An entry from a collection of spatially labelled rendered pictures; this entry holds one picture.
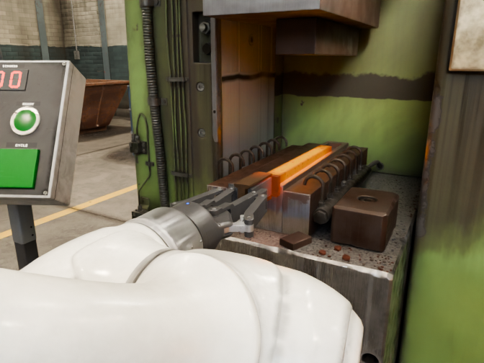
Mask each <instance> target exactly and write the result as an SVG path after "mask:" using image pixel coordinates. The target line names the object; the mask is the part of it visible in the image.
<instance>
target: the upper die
mask: <svg viewBox="0 0 484 363"><path fill-rule="evenodd" d="M380 3H381V0H203V16H204V17H212V18H217V19H226V20H230V21H236V22H244V23H249V24H257V25H263V26H267V27H276V24H277V19H290V18H305V17H318V18H321V19H326V20H329V21H332V22H337V23H340V24H345V25H349V26H351V27H356V28H359V29H372V28H378V27H379V18H380Z"/></svg>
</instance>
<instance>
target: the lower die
mask: <svg viewBox="0 0 484 363"><path fill-rule="evenodd" d="M327 143H341V145H340V146H339V147H337V148H335V149H333V150H332V151H331V152H329V153H327V154H326V155H324V156H323V157H321V158H319V159H318V160H317V161H315V162H313V163H312V164H310V165H309V166H307V167H305V168H304V169H302V170H301V171H299V172H297V173H296V174H294V175H293V176H291V177H290V178H289V179H286V180H285V181H283V182H282V183H281V184H280V195H279V196H278V197H272V196H271V197H272V198H271V199H270V200H269V201H268V202H267V212H266V213H265V215H264V216H263V218H262V219H261V220H260V221H259V223H258V224H257V226H256V227H255V228H262V229H266V230H272V231H276V232H280V233H286V234H292V233H295V232H298V231H300V232H301V233H304V234H307V235H309V236H311V235H312V234H313V233H314V232H315V231H316V230H317V229H318V227H319V226H320V224H318V223H316V222H314V219H313V213H314V211H315V210H316V209H317V206H319V205H318V202H319V201H320V200H321V183H320V182H319V181H318V180H317V179H309V180H308V181H307V184H306V185H303V180H304V178H305V177H306V176H308V175H311V174H313V172H314V171H315V170H316V169H320V168H321V166H322V165H323V164H325V163H328V162H329V161H330V160H331V159H332V158H335V157H336V156H337V155H338V154H341V152H342V151H345V150H346V149H347V148H348V147H350V146H349V143H343V142H335V141H326V142H325V143H323V144H317V143H307V144H305V145H303V146H301V145H291V146H289V147H287V148H285V149H282V150H280V151H278V152H276V153H274V154H272V155H270V156H267V157H266V158H263V159H261V160H259V161H257V162H255V163H253V164H250V165H248V166H246V167H244V168H242V169H239V170H237V171H235V172H233V173H232V174H229V175H227V176H224V177H223V178H221V179H218V180H216V181H214V182H212V183H210V184H208V185H207V191H210V190H212V189H215V188H218V187H222V188H223V191H225V190H227V189H228V184H230V183H236V182H238V181H240V180H242V179H244V178H246V177H247V176H250V175H252V173H254V172H257V171H260V172H265V173H267V172H269V171H271V170H272V169H275V168H277V167H278V166H281V165H282V164H284V163H287V162H288V161H291V160H292V159H294V158H296V157H298V156H300V155H302V154H304V153H306V152H308V151H310V150H312V149H314V148H315V147H317V146H319V145H325V144H327ZM360 148H361V149H362V152H363V156H362V165H367V149H368V148H363V147H360ZM347 155H349V156H350V157H351V159H352V171H353V170H354V155H353V154H352V153H349V154H347ZM340 159H341V160H343V161H344V162H345V164H346V180H347V176H348V174H349V160H348V158H346V157H343V158H340ZM333 164H335V165H337V166H338V168H339V171H340V180H339V186H341V181H342V178H343V165H342V164H341V163H340V162H338V161H337V162H333ZM325 169H326V170H328V171H330V172H331V174H332V177H333V186H332V193H333V192H334V187H335V186H336V170H335V168H333V167H331V166H330V168H329V167H325ZM316 175H317V176H319V177H321V178H322V180H323V181H324V184H325V194H324V200H326V198H327V194H328V186H329V177H328V175H327V174H326V173H324V172H323V173H321V172H319V173H317V174H316Z"/></svg>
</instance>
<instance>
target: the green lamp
mask: <svg viewBox="0 0 484 363"><path fill-rule="evenodd" d="M35 123H36V115H35V113H34V112H33V111H31V110H29V109H24V110H22V111H20V112H18V113H17V114H16V115H15V117H14V126H15V128H16V129H17V130H19V131H28V130H30V129H31V128H32V127H33V126H34V125H35Z"/></svg>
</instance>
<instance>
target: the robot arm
mask: <svg viewBox="0 0 484 363"><path fill-rule="evenodd" d="M271 194H272V178H271V177H269V178H267V179H265V180H263V181H261V182H259V183H258V184H255V185H253V186H252V187H250V188H248V194H246V195H244V196H242V197H241V198H239V199H238V188H237V187H235V186H234V183H230V184H228V189H227V190H225V191H223V188H222V187H218V188H215V189H212V190H210V191H208V192H204V193H202V194H198V195H197V196H194V197H191V198H189V199H186V200H182V201H178V202H172V203H170V207H158V208H156V209H154V210H151V211H149V212H147V213H145V214H143V215H141V216H139V217H137V218H134V219H132V220H129V221H127V222H125V223H123V224H122V225H119V226H115V227H107V228H101V229H99V230H95V231H92V232H90V233H87V234H84V235H82V236H80V237H78V238H75V239H73V240H71V241H69V242H67V243H64V244H63V245H61V246H59V247H57V248H54V249H53V250H51V251H49V252H47V253H46V254H44V255H42V256H41V257H39V258H37V259H35V260H34V261H33V262H31V263H30V264H28V265H27V266H26V267H24V268H23V269H21V270H19V271H15V270H11V269H3V268H0V363H359V361H360V355H361V350H362V338H363V331H364V327H363V325H362V321H361V319H360V318H359V317H358V315H357V314H356V313H355V312H354V311H353V310H352V306H351V303H350V302H349V301H348V300H347V299H346V298H345V297H344V296H342V295H341V294H339V293H338V292H337V291H335V290H334V289H333V288H331V287H329V286H328V285H326V284H325V283H323V282H322V281H320V280H318V279H316V278H314V277H312V276H310V275H308V274H306V273H303V272H300V271H297V270H294V269H290V268H287V267H284V266H279V265H276V264H273V263H271V262H270V261H267V260H264V259H260V258H256V257H253V256H248V255H244V254H237V253H233V252H229V251H219V250H215V249H216V247H217V246H218V244H219V242H220V240H222V239H224V238H228V237H230V236H231V235H232V234H233V232H241V233H244V236H245V237H247V238H252V237H254V228H255V227H256V226H257V224H258V223H259V221H260V220H261V219H262V218H263V216H264V215H265V213H266V212H267V197H269V196H270V195H271ZM215 195H216V197H215ZM236 221H237V222H236Z"/></svg>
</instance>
